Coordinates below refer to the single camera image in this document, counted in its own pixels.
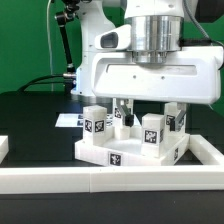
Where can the white right fence rail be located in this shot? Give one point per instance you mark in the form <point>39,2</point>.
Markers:
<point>205,152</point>

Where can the white fence rail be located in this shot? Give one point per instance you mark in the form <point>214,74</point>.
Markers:
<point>4,148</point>
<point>110,179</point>
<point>205,152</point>

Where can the white left fence rail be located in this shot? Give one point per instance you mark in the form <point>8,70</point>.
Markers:
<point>4,148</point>

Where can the white square table top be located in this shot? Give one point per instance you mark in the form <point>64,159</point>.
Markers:
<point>128,152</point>

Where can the white marker base plate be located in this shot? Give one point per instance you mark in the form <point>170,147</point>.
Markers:
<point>76,120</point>

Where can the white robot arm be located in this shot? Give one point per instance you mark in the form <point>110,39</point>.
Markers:
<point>134,49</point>

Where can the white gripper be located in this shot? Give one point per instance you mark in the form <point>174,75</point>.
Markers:
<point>190,75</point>

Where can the white front fence rail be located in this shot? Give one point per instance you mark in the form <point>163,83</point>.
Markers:
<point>110,179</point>

